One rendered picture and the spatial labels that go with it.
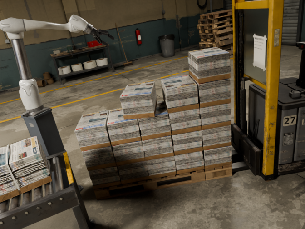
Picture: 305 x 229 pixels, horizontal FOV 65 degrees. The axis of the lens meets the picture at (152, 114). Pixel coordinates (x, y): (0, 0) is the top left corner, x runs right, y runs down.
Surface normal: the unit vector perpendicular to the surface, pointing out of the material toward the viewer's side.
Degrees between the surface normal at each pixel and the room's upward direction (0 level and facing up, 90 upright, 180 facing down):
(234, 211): 0
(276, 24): 90
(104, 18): 90
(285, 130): 90
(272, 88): 90
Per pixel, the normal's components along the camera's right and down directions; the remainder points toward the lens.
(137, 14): 0.41, 0.31
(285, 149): 0.08, 0.39
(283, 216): -0.15, -0.91
